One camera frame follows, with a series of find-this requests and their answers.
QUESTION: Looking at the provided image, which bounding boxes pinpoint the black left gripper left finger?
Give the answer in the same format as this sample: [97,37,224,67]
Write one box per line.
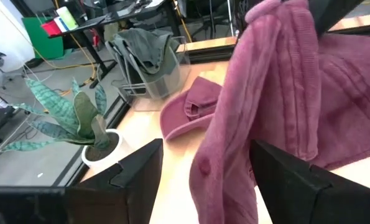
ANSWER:
[63,138,164,224]

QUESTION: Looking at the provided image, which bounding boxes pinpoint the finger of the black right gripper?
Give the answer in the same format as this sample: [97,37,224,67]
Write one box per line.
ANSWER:
[308,0,364,37]

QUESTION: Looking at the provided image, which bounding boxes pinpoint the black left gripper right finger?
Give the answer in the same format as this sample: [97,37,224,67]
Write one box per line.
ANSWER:
[249,139,370,224]

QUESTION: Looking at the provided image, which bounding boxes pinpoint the maroon cap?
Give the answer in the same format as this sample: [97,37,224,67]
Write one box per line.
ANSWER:
[159,76,223,141]
[189,0,370,224]

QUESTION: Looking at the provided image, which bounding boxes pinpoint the green cap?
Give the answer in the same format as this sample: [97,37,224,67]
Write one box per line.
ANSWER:
[113,27,173,75]
[147,46,181,91]

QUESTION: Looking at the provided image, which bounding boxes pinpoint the white plant pot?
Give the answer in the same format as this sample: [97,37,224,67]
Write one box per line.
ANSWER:
[81,128,132,175]

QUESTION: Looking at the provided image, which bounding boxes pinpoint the clear plastic bin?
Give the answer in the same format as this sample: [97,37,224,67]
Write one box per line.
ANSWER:
[105,35,192,111]

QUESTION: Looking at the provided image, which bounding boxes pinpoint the green snake plant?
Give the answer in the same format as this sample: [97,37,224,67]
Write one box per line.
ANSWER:
[1,77,111,153]

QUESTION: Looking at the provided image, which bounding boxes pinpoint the green board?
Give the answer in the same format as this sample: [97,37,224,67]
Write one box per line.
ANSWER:
[21,17,65,60]

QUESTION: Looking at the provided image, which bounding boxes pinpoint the black desk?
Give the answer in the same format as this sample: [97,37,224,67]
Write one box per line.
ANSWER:
[47,0,186,90]

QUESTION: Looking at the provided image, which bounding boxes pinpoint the red box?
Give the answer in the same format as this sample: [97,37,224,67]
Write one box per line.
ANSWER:
[41,20,63,37]

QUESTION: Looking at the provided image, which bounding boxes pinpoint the white and green cylinder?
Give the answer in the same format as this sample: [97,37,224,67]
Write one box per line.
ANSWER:
[55,6,79,31]

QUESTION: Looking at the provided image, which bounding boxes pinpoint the yellow cable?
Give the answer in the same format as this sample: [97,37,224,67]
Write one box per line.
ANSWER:
[24,30,99,88]

